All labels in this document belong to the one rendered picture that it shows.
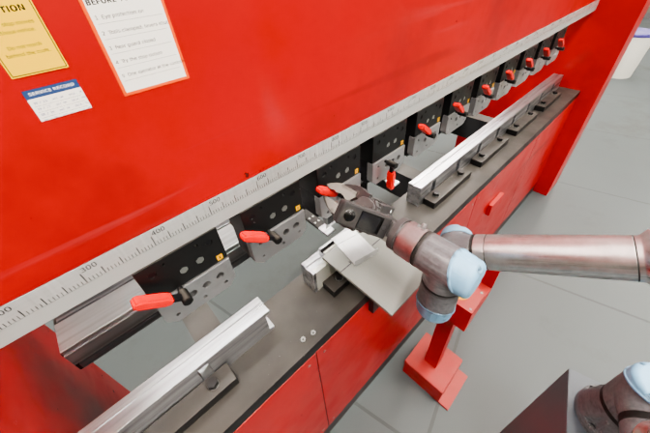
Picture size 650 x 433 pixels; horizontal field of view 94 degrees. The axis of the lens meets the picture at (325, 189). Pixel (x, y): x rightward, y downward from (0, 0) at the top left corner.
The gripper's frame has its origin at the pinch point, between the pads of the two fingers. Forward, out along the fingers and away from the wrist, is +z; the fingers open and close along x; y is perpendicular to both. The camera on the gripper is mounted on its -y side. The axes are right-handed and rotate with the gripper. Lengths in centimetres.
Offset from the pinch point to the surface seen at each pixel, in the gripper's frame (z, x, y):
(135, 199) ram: 3.0, -9.0, -37.4
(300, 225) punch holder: 2.5, -10.6, -0.5
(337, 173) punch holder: 2.8, 4.3, 4.2
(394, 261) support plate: -11.2, -12.9, 29.7
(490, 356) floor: -43, -54, 136
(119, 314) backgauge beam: 32, -56, -19
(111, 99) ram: 3.0, 4.0, -44.2
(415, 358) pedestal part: -18, -67, 102
